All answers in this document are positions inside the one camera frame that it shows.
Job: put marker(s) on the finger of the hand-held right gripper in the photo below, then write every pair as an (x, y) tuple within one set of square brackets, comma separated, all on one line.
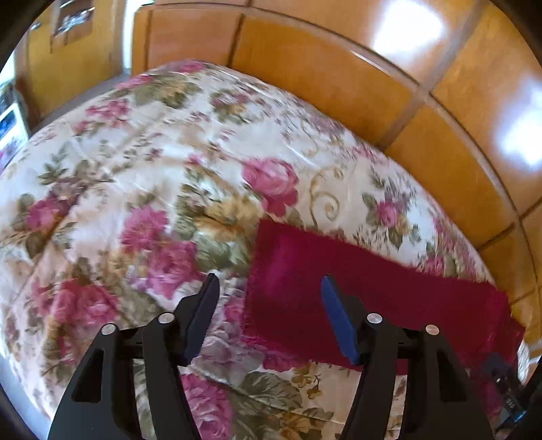
[(499, 366)]

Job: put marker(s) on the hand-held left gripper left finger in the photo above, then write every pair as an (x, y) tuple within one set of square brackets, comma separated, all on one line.
[(199, 321)]

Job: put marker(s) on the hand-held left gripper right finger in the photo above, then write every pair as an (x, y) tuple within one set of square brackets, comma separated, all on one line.
[(338, 317)]

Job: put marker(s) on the dark red knit garment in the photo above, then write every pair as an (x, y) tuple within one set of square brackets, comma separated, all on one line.
[(292, 270)]

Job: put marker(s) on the floral bedspread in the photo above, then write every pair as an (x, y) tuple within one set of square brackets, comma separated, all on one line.
[(127, 169)]

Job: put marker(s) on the wooden headboard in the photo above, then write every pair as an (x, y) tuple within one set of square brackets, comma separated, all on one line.
[(317, 63)]

